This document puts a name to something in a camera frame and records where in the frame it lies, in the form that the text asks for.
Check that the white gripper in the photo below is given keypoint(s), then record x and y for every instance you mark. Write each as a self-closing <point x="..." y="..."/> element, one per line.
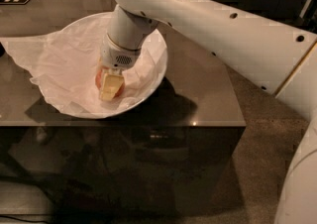
<point x="116" y="56"/>

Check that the red apple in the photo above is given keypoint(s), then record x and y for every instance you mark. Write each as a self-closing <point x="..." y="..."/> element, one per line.
<point x="97" y="79"/>

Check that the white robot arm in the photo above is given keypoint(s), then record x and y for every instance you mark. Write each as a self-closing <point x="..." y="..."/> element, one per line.
<point x="277" y="57"/>

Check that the white bowl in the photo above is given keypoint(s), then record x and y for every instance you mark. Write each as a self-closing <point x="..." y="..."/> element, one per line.
<point x="155" y="66"/>

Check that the white tissue paper sheet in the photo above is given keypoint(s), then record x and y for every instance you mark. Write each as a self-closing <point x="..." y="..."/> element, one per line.
<point x="62" y="66"/>

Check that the dark glass table cabinet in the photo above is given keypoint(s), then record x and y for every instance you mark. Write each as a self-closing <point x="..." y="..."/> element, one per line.
<point x="167" y="157"/>

